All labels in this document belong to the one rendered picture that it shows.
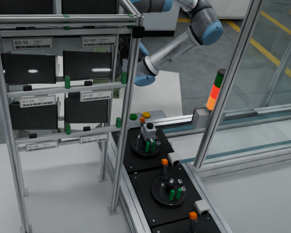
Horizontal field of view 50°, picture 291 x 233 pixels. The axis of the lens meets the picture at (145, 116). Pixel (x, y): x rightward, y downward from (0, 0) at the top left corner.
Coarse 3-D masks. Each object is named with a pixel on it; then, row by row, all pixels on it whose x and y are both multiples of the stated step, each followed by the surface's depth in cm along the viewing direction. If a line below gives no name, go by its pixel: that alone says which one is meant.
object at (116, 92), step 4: (96, 48) 177; (100, 48) 182; (104, 48) 188; (120, 76) 188; (96, 80) 176; (100, 80) 176; (104, 80) 176; (116, 80) 180; (120, 80) 185; (116, 88) 180; (120, 88) 180; (116, 92) 184; (116, 96) 183
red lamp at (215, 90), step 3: (213, 84) 114; (213, 87) 114; (216, 87) 113; (213, 90) 114; (216, 90) 113; (210, 93) 117; (213, 93) 115; (216, 93) 114; (213, 96) 115; (216, 96) 115
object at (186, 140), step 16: (176, 128) 157; (192, 128) 158; (176, 144) 152; (192, 144) 154; (192, 160) 141; (240, 160) 144; (256, 160) 149; (272, 160) 154; (208, 176) 144; (224, 176) 148
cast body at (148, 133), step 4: (144, 124) 132; (148, 124) 131; (152, 124) 132; (144, 128) 132; (148, 128) 131; (152, 128) 132; (144, 132) 133; (148, 132) 130; (152, 132) 131; (144, 136) 133; (148, 136) 132; (152, 136) 132; (148, 140) 133; (152, 140) 132; (152, 144) 133
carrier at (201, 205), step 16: (144, 176) 127; (160, 176) 126; (176, 176) 129; (144, 192) 121; (160, 192) 114; (176, 192) 117; (192, 192) 124; (144, 208) 115; (160, 208) 116; (176, 208) 117; (192, 208) 118; (208, 208) 117; (160, 224) 111
